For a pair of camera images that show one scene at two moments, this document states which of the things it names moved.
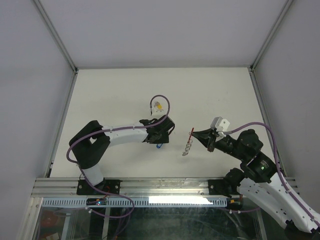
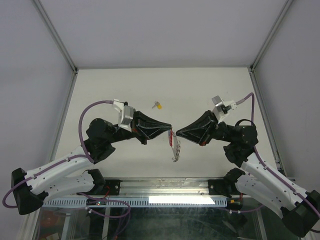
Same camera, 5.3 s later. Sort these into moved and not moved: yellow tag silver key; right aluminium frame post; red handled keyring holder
Moved: red handled keyring holder
Not moved: yellow tag silver key; right aluminium frame post
